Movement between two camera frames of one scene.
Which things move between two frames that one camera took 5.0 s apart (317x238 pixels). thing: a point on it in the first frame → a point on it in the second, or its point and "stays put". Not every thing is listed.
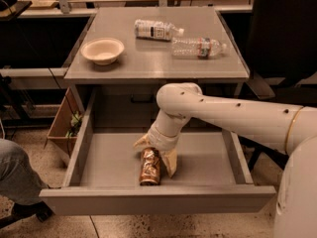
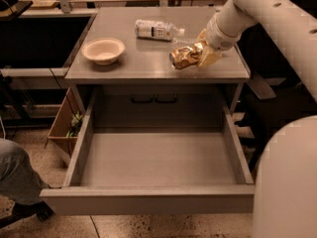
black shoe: [23, 210] stays put
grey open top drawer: [103, 178] stays put
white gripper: [160, 140] → [220, 37]
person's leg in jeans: [19, 181] stays put
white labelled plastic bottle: [157, 30] stays put
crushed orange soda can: [150, 167] → [184, 57]
